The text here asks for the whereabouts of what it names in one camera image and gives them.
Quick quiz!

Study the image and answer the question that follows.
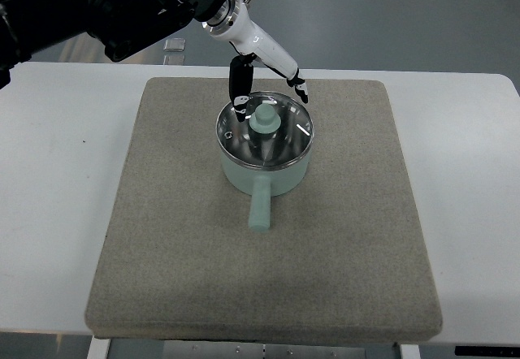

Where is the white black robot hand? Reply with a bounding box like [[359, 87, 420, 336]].
[[202, 0, 309, 122]]

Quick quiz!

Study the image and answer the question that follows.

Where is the glass lid with green knob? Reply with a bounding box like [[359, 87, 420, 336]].
[[215, 92, 314, 171]]

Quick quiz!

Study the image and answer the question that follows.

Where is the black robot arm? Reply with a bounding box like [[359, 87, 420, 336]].
[[1, 0, 226, 86]]

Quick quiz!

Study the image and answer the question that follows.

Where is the mint green pot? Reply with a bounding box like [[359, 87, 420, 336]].
[[219, 147, 312, 231]]

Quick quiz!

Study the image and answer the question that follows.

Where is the clear floor plate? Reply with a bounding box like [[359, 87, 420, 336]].
[[163, 37, 186, 52]]

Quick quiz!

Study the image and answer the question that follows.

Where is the grey fabric mat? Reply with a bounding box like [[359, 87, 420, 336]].
[[84, 77, 443, 345]]

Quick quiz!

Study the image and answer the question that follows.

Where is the metal table frame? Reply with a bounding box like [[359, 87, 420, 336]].
[[87, 337, 421, 358]]

